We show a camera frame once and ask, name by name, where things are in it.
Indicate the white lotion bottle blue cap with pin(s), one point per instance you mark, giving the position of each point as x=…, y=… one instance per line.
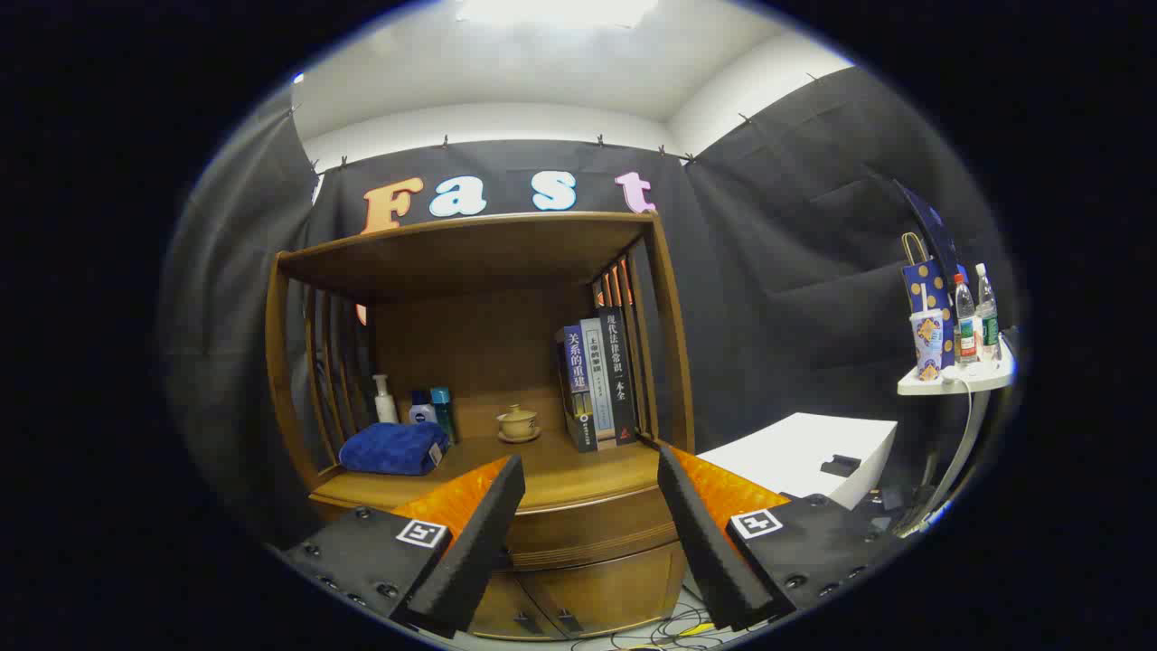
x=422, y=414

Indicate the white pump bottle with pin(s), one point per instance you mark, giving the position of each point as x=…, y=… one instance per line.
x=386, y=407

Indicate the blue folded towel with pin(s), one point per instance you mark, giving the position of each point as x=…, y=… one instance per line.
x=393, y=448

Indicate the white side shelf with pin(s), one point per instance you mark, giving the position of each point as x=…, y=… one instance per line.
x=972, y=378

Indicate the grey spine book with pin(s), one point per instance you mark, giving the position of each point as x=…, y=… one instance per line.
x=598, y=389

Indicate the red label water bottle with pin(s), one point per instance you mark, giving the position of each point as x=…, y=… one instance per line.
x=966, y=325

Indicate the wooden cabinet with slatted hutch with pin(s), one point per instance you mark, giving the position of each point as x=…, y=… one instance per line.
x=488, y=344

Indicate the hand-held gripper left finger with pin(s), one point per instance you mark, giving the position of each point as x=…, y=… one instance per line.
x=479, y=542

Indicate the wooden countertop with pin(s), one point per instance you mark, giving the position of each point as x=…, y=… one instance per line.
x=578, y=470

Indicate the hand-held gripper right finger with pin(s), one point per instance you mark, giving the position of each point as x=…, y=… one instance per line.
x=700, y=542

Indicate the wooden drawer with black knob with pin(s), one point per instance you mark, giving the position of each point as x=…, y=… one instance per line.
x=587, y=533

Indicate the black backdrop cloth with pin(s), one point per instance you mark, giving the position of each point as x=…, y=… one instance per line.
x=768, y=226

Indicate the wooden cabinet door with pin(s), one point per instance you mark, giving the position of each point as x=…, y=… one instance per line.
x=502, y=610
x=615, y=592

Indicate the printed paper cup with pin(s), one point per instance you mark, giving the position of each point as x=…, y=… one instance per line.
x=928, y=348

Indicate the black spine book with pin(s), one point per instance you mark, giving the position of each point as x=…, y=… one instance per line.
x=619, y=371

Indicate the black electronic device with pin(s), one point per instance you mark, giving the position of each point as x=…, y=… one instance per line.
x=881, y=514

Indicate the beige lidded teacup with saucer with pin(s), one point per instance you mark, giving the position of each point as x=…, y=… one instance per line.
x=518, y=425

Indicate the dark blue paper bag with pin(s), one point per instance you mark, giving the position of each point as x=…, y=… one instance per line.
x=938, y=231

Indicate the green label water bottle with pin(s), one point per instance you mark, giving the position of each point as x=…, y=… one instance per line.
x=987, y=316

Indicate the teal bottle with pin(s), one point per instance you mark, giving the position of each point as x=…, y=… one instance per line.
x=442, y=411

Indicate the white box unit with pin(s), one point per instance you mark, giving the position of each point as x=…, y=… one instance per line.
x=795, y=448

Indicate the blue dotted gift bag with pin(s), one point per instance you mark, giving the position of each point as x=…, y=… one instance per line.
x=926, y=289

